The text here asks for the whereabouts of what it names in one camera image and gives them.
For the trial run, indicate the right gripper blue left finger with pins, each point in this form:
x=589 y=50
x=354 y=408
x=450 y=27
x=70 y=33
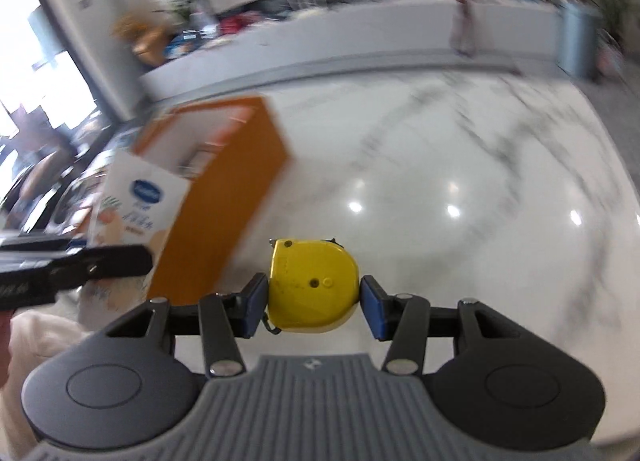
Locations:
x=221 y=319

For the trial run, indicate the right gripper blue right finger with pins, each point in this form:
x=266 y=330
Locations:
x=407 y=321

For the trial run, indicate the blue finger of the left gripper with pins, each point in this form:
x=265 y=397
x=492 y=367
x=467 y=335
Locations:
x=35 y=278
x=34 y=243

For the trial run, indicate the white milk carton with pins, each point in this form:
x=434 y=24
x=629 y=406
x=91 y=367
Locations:
x=138 y=204

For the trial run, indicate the yellow tape measure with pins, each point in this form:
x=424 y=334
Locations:
x=313 y=285

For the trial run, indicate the orange storage box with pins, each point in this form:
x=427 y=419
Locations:
x=249 y=155

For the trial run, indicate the gold vase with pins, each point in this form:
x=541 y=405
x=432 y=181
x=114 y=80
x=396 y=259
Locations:
x=150 y=46

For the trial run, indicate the brown tripod stand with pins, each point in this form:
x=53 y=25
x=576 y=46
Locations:
x=462 y=38

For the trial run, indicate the grey blue trash bin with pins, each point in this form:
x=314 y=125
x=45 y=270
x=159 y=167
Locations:
x=578 y=40

